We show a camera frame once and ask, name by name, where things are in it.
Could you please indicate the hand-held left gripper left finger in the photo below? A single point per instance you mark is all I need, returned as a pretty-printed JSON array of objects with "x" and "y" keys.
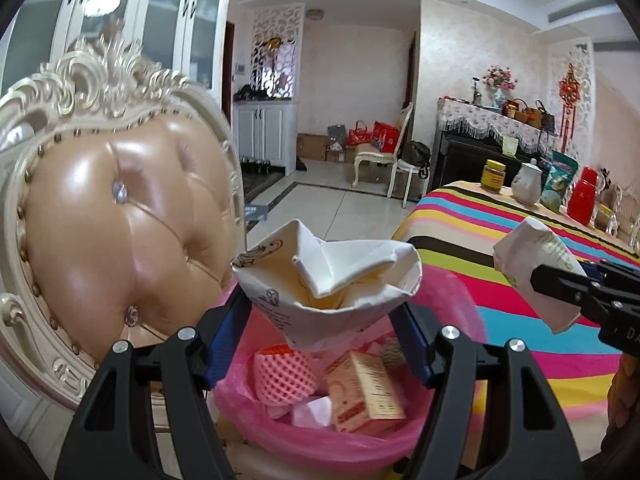
[{"x": 226, "y": 350}]

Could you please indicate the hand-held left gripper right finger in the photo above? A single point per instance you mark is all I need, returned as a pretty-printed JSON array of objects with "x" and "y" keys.
[{"x": 416, "y": 347}]

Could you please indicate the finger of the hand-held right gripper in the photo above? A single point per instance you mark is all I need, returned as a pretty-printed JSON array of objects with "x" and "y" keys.
[
  {"x": 560, "y": 284},
  {"x": 594, "y": 271}
]

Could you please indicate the white paper packet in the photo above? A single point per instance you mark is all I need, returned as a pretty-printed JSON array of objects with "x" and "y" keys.
[{"x": 530, "y": 270}]

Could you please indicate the white paper bag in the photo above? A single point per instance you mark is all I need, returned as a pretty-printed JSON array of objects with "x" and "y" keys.
[{"x": 325, "y": 280}]

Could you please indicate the pink lined trash bin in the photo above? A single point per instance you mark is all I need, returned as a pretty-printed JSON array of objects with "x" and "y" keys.
[{"x": 350, "y": 445}]

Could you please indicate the small beige box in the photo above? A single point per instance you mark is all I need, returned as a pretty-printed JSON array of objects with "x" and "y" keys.
[{"x": 395, "y": 352}]

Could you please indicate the small glass jar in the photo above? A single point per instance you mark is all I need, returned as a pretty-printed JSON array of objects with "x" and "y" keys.
[{"x": 605, "y": 219}]

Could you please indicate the pink foam fruit net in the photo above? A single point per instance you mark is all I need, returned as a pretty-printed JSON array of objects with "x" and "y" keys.
[{"x": 282, "y": 375}]

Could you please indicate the orange carton box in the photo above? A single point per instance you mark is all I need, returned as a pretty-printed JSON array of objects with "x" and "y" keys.
[{"x": 365, "y": 395}]

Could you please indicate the white ornate chair back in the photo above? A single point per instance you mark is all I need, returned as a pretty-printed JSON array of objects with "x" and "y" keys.
[{"x": 627, "y": 205}]

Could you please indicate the red thermos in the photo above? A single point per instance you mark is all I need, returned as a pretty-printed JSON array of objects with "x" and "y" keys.
[{"x": 582, "y": 197}]

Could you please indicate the striped tablecloth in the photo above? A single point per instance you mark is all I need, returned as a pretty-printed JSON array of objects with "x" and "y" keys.
[{"x": 525, "y": 350}]

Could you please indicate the green snack bag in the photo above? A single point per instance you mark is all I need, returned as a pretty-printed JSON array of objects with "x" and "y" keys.
[{"x": 559, "y": 185}]

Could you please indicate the white ceramic teapot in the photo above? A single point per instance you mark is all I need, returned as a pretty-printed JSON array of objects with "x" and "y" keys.
[{"x": 527, "y": 185}]

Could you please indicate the yellow lid jar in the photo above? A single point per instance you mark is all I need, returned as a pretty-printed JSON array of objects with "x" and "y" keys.
[{"x": 493, "y": 176}]

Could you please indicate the grey packet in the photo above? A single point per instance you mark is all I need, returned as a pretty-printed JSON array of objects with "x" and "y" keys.
[{"x": 257, "y": 214}]

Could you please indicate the yellow green packet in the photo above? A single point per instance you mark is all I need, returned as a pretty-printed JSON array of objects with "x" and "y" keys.
[{"x": 510, "y": 146}]

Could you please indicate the black piano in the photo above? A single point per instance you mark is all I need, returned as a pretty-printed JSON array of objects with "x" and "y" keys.
[{"x": 475, "y": 160}]

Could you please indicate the ornate tan leather chair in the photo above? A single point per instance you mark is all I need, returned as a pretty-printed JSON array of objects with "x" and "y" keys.
[{"x": 115, "y": 240}]

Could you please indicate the dark brown handbag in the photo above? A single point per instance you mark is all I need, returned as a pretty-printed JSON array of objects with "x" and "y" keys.
[{"x": 544, "y": 117}]

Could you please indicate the lace piano cover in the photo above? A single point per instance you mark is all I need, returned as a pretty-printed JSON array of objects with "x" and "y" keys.
[{"x": 480, "y": 117}]

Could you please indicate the row of dark shoes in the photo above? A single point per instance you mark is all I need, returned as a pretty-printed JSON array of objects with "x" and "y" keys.
[{"x": 256, "y": 165}]

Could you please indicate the white ornate dining chair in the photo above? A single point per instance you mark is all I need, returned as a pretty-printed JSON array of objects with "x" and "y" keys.
[{"x": 375, "y": 152}]

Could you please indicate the vase of pink flowers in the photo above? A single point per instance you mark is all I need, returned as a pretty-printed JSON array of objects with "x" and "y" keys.
[{"x": 498, "y": 82}]

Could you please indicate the large red gift bag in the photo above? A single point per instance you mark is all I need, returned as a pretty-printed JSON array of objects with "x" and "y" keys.
[{"x": 386, "y": 136}]

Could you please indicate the white low cabinet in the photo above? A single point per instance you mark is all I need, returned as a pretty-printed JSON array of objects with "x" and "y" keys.
[{"x": 265, "y": 135}]

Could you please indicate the small red gift bag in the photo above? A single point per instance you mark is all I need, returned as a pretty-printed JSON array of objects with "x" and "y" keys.
[{"x": 360, "y": 135}]

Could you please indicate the cardboard box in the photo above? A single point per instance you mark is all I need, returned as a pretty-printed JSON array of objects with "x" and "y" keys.
[{"x": 311, "y": 146}]

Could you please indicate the grey paper bag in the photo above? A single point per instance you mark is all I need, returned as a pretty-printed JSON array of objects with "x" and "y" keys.
[{"x": 337, "y": 134}]

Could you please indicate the black items on cabinet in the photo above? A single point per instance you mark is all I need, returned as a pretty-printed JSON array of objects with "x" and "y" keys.
[{"x": 250, "y": 94}]

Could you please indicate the ceiling air vent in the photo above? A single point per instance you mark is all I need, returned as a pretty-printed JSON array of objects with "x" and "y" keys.
[{"x": 582, "y": 12}]

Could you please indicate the dark wooden door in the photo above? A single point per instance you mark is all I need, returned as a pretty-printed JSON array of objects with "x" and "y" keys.
[{"x": 229, "y": 70}]

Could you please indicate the white carved partition screen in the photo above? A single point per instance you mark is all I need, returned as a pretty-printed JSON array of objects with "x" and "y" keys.
[{"x": 275, "y": 55}]

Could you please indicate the round ceiling light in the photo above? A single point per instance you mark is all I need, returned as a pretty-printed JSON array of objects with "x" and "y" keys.
[{"x": 314, "y": 14}]

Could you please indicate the white glass door cabinet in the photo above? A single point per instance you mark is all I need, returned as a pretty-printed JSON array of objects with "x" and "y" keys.
[{"x": 125, "y": 10}]

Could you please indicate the white carved wall panel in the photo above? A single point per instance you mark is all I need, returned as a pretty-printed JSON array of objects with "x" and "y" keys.
[{"x": 585, "y": 110}]

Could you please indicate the red knot wall hanging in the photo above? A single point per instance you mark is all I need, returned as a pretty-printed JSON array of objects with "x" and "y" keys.
[{"x": 568, "y": 95}]

